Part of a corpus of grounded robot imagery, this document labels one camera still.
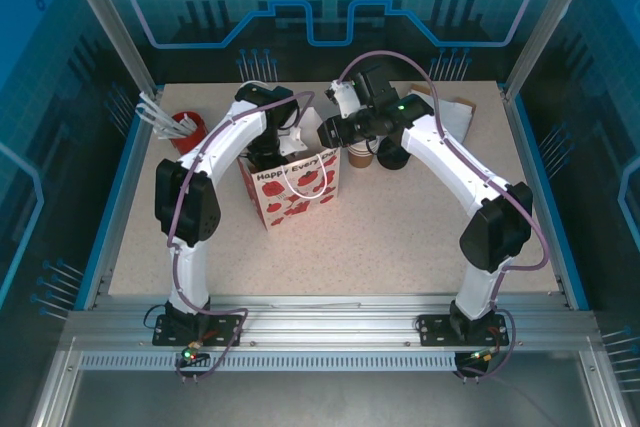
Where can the red flower print paper bag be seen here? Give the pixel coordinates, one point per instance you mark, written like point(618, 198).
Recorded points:
point(300, 197)

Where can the white paper napkin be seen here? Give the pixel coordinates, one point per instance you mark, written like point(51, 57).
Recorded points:
point(452, 119)

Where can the blue aluminium side rail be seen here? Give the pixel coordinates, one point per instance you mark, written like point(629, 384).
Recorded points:
point(555, 212)
point(112, 212)

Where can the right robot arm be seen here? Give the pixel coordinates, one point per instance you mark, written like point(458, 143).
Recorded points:
point(450, 162)

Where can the white wrapped straw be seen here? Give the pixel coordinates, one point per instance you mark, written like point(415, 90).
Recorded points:
point(185, 123)
point(152, 119)
point(154, 127)
point(157, 111)

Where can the brown paper cup stack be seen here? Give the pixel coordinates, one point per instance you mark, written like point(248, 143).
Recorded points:
point(361, 159)

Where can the aluminium frame post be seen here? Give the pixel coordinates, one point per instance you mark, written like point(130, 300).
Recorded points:
point(541, 22)
point(112, 22)

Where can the aluminium front rail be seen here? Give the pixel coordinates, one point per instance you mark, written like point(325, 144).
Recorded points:
point(325, 322)

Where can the black cup lid stack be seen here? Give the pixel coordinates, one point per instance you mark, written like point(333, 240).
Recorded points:
point(395, 159)

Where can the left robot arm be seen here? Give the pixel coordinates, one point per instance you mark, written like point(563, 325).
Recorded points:
point(192, 277)

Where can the red straw holder cup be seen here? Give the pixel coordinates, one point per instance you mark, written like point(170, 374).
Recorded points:
point(197, 129)

